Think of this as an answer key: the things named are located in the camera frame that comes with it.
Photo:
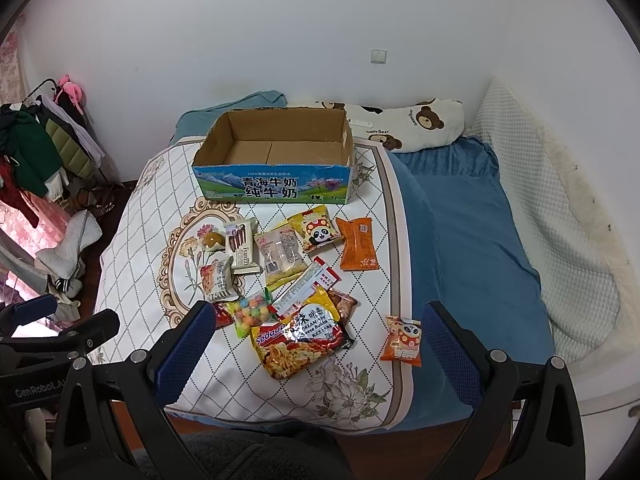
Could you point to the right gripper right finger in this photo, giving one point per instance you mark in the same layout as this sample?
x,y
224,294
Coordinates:
x,y
547,443

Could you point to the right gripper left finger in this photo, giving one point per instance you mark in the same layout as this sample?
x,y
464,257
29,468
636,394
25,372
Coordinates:
x,y
88,442

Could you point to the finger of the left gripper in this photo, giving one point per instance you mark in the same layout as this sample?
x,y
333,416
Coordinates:
x,y
22,355
14,315

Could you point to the white waffle cracker packet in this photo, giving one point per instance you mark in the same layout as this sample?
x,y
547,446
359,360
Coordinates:
x,y
217,281

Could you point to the colourful candy bag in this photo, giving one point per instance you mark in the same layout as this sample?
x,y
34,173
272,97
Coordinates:
x,y
251,311

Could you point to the instant noodle packet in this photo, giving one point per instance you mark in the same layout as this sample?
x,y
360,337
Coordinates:
x,y
314,330

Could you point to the chocolate stick biscuit pack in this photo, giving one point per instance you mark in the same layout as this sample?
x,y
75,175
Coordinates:
x,y
239,236

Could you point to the orange panda snack packet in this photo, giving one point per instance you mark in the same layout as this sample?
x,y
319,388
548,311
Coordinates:
x,y
403,341

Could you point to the clear cake packet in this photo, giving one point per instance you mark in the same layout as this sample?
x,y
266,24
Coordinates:
x,y
281,252

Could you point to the red white long packet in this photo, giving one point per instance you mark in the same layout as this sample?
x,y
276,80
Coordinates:
x,y
318,274

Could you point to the yellow panda snack bag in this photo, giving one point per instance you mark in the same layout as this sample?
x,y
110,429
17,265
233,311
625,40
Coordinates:
x,y
314,228

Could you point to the brown small snack packet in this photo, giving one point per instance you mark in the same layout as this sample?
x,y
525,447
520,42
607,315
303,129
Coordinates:
x,y
344,303

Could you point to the white cloth pile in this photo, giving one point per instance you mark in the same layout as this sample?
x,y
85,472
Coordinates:
x,y
63,263

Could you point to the yellow egg yolk pastry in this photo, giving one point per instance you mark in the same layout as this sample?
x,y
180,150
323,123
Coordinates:
x,y
213,241

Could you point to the white textured blanket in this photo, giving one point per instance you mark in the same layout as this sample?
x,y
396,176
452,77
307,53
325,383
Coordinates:
x,y
588,283

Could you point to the clothes rack with clothes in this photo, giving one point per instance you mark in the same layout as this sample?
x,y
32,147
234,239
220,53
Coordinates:
x,y
45,140

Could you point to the blue bed sheet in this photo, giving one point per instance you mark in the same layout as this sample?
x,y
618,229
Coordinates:
x,y
465,251

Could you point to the cardboard milk box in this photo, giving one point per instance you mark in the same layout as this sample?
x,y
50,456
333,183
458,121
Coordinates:
x,y
297,155

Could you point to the teal folded blanket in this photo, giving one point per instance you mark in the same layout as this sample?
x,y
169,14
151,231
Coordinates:
x,y
198,122

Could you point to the bear print pillow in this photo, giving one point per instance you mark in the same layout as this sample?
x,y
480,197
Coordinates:
x,y
430,124

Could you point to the white wall switch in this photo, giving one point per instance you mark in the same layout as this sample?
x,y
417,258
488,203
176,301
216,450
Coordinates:
x,y
378,56

